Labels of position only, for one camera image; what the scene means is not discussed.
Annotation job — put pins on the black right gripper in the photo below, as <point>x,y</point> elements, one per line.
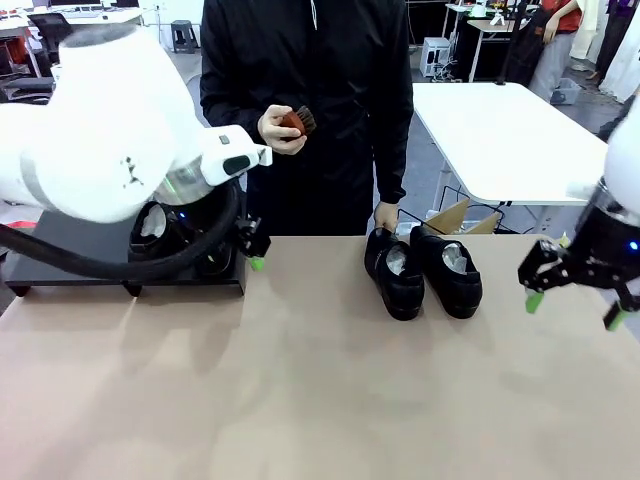
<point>605,250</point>

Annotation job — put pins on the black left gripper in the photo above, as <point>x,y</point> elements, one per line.
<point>195,227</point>

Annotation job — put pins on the brown shoe brush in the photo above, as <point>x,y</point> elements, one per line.
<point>300,120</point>

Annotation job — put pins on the person's right forearm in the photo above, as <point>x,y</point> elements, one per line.
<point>230,112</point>

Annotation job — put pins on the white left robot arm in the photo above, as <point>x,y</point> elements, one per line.
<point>100,125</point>

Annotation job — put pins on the black shoe stand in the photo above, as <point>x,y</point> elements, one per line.
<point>65,235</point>
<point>235,280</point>

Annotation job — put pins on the black pole stand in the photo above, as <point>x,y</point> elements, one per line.
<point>511,45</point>

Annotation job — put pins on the person's right hand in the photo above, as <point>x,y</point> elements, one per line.
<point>272,130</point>

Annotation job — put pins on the person's left hand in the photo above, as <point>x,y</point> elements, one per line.
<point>386,217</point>

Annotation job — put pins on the white paper shoe stuffing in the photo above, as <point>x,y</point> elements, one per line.
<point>400,257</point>
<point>152,222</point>
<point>456,257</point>

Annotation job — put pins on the brown cardboard box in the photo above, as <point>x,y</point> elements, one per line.
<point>450,217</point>

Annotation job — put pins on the person in grey trousers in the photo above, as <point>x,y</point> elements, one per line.
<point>610,127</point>

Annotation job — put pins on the large white table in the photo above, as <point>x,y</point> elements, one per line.
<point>500,140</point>

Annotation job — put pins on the grey plastic bin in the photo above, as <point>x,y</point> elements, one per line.
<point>565,92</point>

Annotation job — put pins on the person in black jacket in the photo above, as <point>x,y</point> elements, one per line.
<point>325,75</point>

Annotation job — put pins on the grey plastic stool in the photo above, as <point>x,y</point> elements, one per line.
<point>184,32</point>

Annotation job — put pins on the black hanging garment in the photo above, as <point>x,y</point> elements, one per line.
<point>525,50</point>

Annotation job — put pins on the white office desk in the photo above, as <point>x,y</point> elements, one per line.
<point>100,17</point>

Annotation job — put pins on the white computer case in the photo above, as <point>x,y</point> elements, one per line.
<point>437,57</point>

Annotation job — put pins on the person in red shirt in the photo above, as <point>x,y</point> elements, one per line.
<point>567,15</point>

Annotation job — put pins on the wood top desk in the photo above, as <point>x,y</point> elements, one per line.
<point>495,25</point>

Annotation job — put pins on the person in purple top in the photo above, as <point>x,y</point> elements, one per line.
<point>622,7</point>

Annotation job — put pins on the black mesh office chair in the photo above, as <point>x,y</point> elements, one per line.
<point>50,30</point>

